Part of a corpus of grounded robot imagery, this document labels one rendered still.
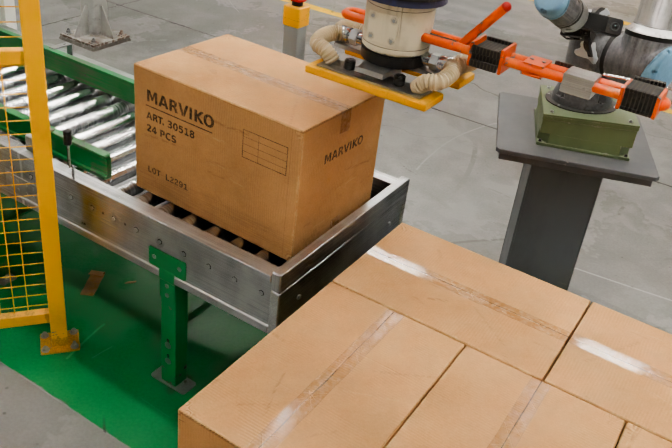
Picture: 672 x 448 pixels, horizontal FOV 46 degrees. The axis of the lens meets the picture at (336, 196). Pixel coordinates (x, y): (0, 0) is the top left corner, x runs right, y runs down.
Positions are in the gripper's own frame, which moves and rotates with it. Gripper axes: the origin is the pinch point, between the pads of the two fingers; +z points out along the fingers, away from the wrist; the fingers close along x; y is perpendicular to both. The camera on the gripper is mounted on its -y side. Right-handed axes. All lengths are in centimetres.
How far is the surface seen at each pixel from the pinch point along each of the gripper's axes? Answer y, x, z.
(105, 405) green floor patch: 96, 140, -63
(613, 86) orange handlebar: -23, 22, -47
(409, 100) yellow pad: 17, 35, -64
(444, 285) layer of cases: 16, 78, -27
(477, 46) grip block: 5, 19, -60
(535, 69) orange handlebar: -8, 22, -54
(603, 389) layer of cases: -32, 89, -28
